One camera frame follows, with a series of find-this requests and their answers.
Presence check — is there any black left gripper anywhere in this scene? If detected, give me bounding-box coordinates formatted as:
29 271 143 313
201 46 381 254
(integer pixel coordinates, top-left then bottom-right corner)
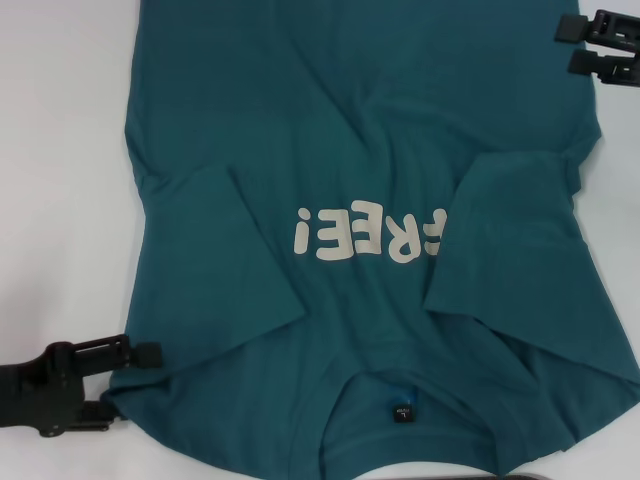
0 333 165 440

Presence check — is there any teal t-shirt with beige print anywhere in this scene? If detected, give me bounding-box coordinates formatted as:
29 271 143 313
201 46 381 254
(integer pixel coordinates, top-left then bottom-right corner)
99 0 640 480

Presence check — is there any dark curved robot chest edge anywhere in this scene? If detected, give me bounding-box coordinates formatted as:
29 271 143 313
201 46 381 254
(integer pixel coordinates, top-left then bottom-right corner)
462 472 564 480

